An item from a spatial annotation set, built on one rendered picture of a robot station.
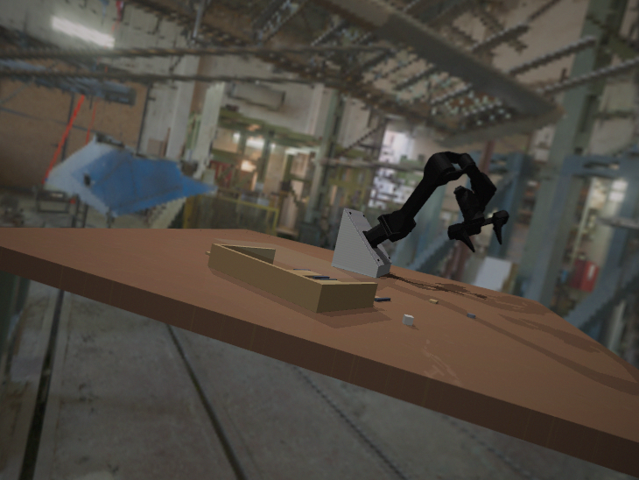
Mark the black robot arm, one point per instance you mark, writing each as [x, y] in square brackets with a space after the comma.
[438, 171]

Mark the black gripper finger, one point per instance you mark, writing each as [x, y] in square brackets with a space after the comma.
[497, 229]
[463, 236]

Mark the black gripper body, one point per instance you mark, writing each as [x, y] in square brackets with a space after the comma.
[474, 218]

